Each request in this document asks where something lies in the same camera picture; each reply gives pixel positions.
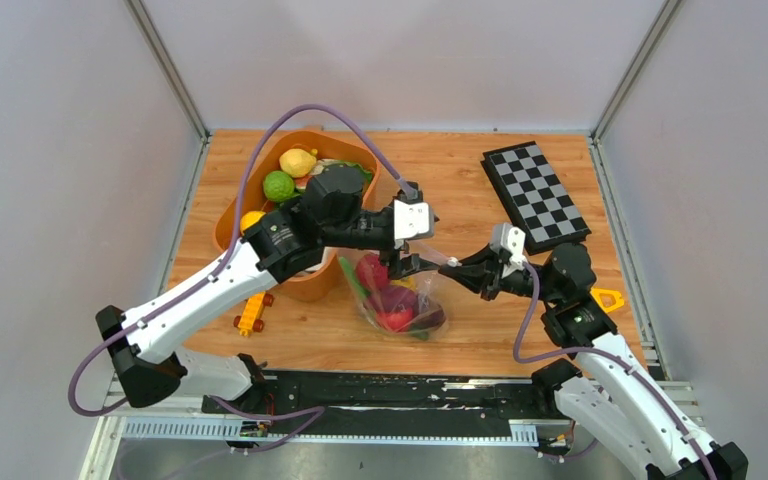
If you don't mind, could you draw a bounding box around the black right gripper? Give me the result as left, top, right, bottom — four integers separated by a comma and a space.
439, 244, 560, 304

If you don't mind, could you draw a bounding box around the yellow bell pepper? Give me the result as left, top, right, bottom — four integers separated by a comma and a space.
391, 277, 417, 291

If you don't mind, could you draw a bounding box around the purple sweet potato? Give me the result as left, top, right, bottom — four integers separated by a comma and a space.
365, 285, 418, 312

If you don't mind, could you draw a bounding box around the clear zip top bag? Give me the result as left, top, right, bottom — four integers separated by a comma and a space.
337, 249, 453, 341

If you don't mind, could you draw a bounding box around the light green pepper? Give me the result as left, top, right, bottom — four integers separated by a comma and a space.
338, 256, 369, 302

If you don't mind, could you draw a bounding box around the dark red apple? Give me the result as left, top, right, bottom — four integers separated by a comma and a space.
409, 308, 447, 332

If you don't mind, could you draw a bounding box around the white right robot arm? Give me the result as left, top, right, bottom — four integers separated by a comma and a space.
440, 243, 749, 479

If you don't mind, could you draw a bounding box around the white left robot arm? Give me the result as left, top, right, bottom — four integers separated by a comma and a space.
96, 167, 437, 413

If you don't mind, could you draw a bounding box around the black white checkerboard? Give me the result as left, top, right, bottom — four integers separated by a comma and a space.
481, 141, 591, 255

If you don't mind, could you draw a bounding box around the green lettuce leaf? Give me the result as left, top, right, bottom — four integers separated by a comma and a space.
310, 158, 374, 184

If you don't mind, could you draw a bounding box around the watermelon slice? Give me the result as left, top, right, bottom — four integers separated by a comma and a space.
294, 175, 316, 193

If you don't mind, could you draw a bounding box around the green lime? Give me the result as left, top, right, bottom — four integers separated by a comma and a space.
262, 170, 296, 203

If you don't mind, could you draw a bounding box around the yellow lemon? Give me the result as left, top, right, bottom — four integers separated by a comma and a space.
279, 148, 318, 178

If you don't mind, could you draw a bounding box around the yellow pear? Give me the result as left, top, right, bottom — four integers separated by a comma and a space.
239, 210, 266, 234

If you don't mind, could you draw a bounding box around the yellow toy car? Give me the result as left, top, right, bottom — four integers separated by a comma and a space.
233, 292, 274, 337

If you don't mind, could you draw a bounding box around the orange plastic basket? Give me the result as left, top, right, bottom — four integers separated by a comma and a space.
214, 130, 383, 304

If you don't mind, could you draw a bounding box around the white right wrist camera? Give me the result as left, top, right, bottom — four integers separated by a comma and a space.
489, 223, 526, 270

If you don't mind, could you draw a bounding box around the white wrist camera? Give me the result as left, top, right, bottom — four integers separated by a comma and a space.
489, 223, 526, 270
393, 200, 437, 241

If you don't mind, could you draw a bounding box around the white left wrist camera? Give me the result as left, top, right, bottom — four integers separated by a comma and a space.
393, 200, 437, 241

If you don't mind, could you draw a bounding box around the yellow plastic ring toy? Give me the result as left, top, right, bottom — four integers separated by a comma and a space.
590, 287, 626, 314

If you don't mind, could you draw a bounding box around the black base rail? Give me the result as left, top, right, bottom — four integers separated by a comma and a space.
230, 369, 573, 441

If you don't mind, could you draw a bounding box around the white slotted cable duct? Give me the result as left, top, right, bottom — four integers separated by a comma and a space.
121, 418, 538, 447

